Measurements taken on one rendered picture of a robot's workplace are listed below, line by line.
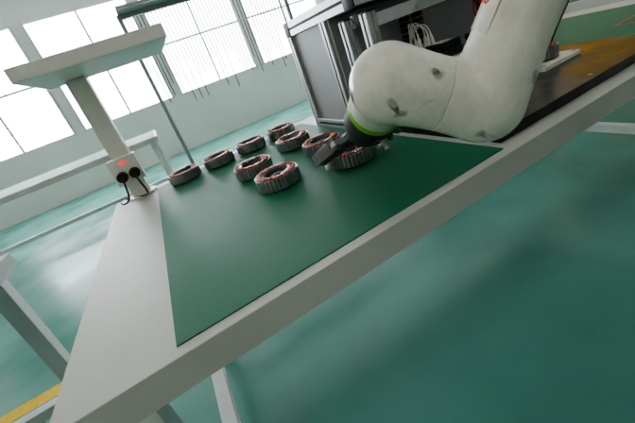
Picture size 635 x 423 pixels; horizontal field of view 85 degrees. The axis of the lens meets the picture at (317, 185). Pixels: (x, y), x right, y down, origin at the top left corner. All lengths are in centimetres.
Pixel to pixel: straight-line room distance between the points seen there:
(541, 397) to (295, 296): 88
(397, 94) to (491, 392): 97
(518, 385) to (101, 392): 104
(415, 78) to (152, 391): 49
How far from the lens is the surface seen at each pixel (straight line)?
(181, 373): 51
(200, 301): 56
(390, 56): 46
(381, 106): 46
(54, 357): 162
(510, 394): 124
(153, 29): 108
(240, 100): 725
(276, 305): 49
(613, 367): 132
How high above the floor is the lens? 103
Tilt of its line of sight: 21 degrees down
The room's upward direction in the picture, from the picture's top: 20 degrees counter-clockwise
